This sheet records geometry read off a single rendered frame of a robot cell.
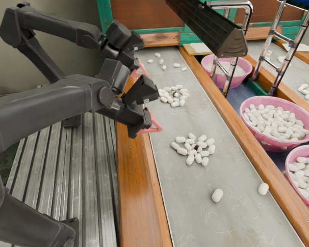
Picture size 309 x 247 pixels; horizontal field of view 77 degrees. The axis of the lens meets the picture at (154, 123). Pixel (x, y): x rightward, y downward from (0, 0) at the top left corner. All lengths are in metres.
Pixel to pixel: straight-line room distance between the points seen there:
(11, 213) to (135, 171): 0.33
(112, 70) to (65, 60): 1.74
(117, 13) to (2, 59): 1.36
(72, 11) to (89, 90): 1.69
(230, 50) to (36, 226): 0.55
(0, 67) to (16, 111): 2.07
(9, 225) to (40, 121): 0.15
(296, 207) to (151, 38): 1.04
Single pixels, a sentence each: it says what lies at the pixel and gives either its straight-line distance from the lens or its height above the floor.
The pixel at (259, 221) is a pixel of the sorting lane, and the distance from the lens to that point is 0.61.
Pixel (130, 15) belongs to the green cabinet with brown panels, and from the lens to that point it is 1.27.
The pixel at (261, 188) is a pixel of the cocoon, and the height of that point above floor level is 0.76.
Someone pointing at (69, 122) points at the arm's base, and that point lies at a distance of 0.92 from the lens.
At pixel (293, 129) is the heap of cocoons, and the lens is 0.90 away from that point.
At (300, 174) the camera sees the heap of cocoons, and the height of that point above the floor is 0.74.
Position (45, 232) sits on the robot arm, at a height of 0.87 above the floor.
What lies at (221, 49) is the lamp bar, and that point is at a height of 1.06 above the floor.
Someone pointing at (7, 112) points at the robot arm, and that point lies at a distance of 0.29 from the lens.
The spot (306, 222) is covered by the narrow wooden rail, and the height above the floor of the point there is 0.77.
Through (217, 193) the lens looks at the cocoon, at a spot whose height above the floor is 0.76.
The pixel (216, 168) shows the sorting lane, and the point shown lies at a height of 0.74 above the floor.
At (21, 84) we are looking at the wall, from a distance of 2.40.
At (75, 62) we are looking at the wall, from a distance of 2.19.
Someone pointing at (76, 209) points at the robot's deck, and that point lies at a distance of 0.68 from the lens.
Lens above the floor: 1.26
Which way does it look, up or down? 43 degrees down
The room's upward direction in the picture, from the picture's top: straight up
